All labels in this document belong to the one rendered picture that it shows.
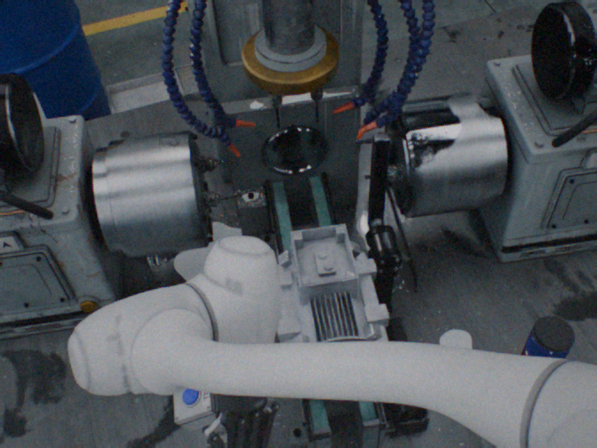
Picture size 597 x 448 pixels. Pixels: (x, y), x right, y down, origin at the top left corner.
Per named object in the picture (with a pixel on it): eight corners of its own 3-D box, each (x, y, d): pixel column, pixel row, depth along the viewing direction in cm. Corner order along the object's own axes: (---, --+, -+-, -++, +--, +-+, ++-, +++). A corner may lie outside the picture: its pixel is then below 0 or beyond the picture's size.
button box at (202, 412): (184, 343, 127) (169, 331, 123) (218, 331, 125) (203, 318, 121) (189, 432, 116) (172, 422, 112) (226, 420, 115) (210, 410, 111)
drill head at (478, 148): (346, 164, 165) (348, 83, 145) (513, 140, 167) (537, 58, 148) (370, 247, 150) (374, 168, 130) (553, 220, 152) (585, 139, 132)
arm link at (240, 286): (250, 313, 104) (173, 341, 96) (250, 218, 98) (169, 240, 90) (295, 346, 97) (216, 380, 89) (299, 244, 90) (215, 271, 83)
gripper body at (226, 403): (233, 399, 94) (233, 452, 98) (281, 377, 99) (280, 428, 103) (202, 373, 100) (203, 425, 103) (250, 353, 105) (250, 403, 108)
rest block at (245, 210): (240, 219, 171) (234, 187, 161) (267, 215, 171) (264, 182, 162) (242, 238, 167) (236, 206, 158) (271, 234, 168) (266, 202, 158)
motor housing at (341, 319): (274, 301, 141) (266, 246, 127) (365, 288, 143) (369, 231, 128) (287, 392, 129) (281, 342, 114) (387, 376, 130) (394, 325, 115)
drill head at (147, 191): (67, 204, 161) (29, 125, 141) (222, 181, 163) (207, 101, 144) (59, 293, 146) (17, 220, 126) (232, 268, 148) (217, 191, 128)
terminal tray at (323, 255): (290, 255, 130) (288, 231, 124) (346, 246, 130) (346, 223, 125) (299, 309, 122) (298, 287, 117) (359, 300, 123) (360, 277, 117)
